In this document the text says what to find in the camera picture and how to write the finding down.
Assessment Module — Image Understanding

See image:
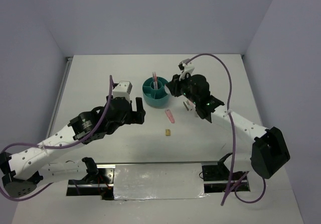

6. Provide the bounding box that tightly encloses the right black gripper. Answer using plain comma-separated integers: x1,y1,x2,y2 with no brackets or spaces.
166,71,199,104

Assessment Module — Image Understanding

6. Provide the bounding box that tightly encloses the red pen clear barrel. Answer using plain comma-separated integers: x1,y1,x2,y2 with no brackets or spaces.
153,73,158,90

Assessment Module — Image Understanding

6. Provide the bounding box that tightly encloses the pink and grey stapler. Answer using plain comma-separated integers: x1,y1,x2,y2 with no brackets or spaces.
183,100,195,111

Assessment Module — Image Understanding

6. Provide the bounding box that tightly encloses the pink translucent correction tape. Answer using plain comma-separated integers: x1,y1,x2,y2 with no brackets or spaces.
165,109,175,124

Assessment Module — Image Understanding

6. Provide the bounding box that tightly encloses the clear tape roll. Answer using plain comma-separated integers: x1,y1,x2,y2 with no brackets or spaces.
164,85,171,95

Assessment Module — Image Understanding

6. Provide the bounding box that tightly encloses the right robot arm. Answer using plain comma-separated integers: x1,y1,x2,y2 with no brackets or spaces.
166,74,290,179

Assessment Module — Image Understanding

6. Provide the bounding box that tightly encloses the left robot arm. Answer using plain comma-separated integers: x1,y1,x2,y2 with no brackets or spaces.
1,96,145,201

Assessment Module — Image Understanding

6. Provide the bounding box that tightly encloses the teal round compartment organizer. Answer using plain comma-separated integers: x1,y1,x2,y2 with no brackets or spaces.
142,77,170,108

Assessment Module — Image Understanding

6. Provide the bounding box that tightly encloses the silver foil sheet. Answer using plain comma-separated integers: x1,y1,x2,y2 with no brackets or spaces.
113,163,206,200

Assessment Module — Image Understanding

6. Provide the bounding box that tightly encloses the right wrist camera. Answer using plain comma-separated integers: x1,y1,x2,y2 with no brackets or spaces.
178,59,195,81

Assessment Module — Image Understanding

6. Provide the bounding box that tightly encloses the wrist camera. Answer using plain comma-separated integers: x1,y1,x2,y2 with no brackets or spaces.
178,59,195,81
112,81,132,102

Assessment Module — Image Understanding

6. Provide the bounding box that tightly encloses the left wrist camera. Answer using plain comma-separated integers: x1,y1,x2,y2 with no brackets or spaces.
112,81,132,102

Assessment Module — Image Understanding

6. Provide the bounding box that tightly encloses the aluminium rail left edge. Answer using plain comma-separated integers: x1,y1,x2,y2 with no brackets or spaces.
46,57,73,139

